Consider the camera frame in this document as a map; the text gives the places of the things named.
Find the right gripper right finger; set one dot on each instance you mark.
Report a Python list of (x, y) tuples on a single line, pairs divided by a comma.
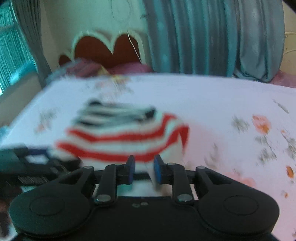
[(163, 171)]

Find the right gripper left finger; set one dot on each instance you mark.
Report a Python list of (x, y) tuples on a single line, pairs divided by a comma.
[(125, 172)]

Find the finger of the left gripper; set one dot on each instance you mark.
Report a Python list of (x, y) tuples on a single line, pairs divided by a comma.
[(39, 151), (58, 166)]

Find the striped white red black sweater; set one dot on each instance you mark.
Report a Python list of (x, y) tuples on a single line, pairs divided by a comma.
[(106, 133)]

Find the floral pink bed sheet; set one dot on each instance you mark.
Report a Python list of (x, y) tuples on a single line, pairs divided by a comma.
[(242, 129)]

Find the teal window blind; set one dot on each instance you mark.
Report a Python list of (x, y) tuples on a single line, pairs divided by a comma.
[(16, 59)]

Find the purple crumpled pillow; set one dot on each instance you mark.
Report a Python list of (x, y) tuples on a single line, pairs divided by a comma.
[(83, 68)]

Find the red white scalloped headboard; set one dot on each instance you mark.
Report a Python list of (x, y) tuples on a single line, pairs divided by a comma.
[(108, 49)]

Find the grey side curtain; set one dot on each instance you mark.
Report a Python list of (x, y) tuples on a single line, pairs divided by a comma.
[(28, 17)]

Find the blue grey curtain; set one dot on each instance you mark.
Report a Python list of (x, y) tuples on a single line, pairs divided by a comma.
[(243, 39)]

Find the cream round footboard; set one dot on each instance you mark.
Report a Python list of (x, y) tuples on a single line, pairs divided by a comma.
[(288, 62)]

